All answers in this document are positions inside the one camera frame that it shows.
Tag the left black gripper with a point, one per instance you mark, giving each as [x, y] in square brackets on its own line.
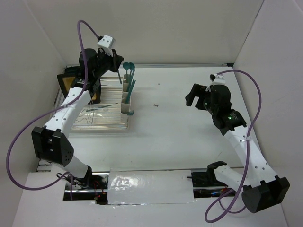
[116, 60]

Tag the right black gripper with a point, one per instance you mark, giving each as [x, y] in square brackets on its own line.
[197, 90]

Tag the teal spoon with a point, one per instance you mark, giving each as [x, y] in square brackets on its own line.
[132, 68]
[126, 66]

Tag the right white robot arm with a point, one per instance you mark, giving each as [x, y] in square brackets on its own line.
[262, 188]

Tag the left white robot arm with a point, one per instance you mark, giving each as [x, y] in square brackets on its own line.
[51, 141]

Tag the dark teal plate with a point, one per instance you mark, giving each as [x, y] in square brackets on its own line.
[71, 70]

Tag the white utensil holder far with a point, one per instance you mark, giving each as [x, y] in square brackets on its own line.
[125, 84]

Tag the white utensil holder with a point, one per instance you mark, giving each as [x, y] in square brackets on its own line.
[125, 84]
[125, 107]

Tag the clear dish rack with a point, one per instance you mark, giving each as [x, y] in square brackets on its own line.
[105, 118]

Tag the white utensil holder near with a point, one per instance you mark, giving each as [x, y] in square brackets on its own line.
[125, 107]

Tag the reflective tape sheet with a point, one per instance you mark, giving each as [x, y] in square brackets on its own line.
[150, 187]

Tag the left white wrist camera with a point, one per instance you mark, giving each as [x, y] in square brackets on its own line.
[106, 43]

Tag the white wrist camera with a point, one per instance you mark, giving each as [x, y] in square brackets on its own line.
[216, 79]
[106, 43]

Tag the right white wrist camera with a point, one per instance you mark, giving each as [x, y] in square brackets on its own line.
[216, 79]

